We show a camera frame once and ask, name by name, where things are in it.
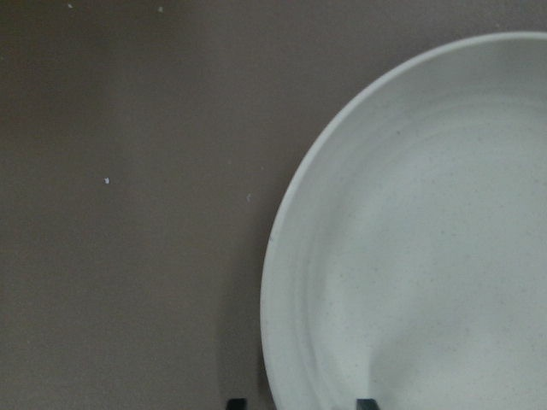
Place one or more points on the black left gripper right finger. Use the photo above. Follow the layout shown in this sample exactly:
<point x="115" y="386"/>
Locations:
<point x="367" y="404"/>

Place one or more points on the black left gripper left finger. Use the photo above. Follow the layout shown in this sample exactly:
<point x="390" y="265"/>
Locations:
<point x="236" y="404"/>

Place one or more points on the beige round plate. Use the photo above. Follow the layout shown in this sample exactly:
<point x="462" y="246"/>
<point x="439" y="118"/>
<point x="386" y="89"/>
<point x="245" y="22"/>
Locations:
<point x="407" y="261"/>

